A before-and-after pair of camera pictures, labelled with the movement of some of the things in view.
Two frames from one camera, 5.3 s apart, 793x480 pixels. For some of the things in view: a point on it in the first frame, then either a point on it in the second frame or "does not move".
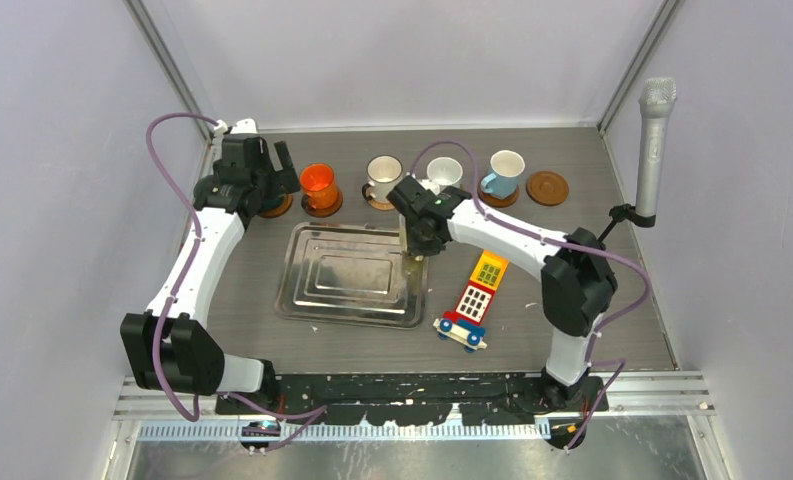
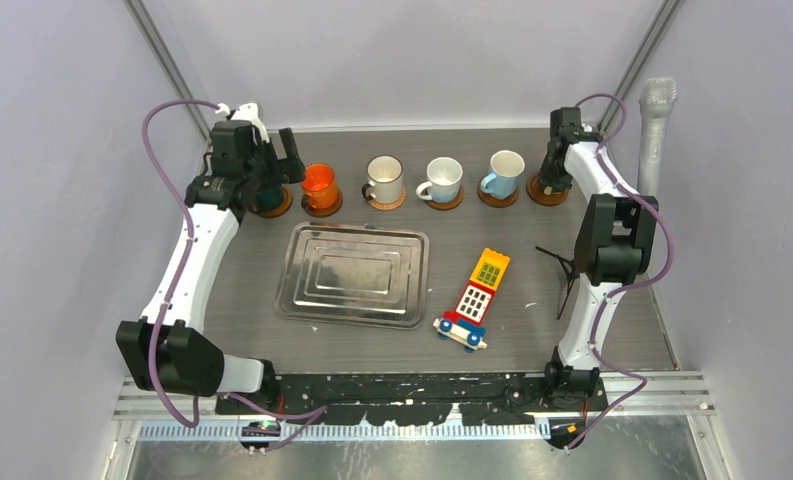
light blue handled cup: [507, 166] does not move
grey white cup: [442, 172] does not move
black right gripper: [415, 247] to [546, 179]
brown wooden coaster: [547, 188] does not move
